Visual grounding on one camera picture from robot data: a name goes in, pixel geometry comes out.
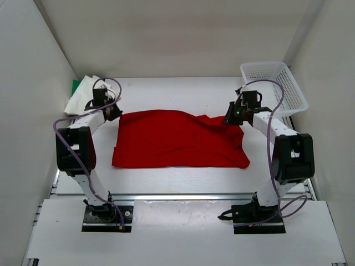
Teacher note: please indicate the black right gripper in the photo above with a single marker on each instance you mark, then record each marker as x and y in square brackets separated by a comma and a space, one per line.
[229, 119]

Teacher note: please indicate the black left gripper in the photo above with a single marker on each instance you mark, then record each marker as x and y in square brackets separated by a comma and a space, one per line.
[117, 113]

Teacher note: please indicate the white t shirt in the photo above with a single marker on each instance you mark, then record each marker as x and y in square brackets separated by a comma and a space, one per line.
[82, 95]

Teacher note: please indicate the red t shirt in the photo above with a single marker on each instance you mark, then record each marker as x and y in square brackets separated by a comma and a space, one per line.
[171, 138]

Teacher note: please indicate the green polo t shirt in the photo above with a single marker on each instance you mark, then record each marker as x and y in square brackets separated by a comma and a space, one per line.
[75, 84]

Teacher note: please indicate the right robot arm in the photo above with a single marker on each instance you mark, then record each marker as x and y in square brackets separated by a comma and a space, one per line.
[289, 154]

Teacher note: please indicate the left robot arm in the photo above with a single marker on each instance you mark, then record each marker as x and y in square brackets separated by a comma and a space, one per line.
[76, 154]

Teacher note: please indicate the white plastic mesh basket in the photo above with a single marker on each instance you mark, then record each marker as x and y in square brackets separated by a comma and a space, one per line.
[275, 81]

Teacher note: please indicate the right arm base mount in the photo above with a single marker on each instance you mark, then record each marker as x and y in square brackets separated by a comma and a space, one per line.
[251, 218]

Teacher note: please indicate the aluminium front rail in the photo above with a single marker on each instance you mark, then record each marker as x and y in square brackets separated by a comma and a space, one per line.
[180, 197]

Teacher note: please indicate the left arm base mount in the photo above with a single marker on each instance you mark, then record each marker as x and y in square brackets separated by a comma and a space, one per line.
[106, 218]

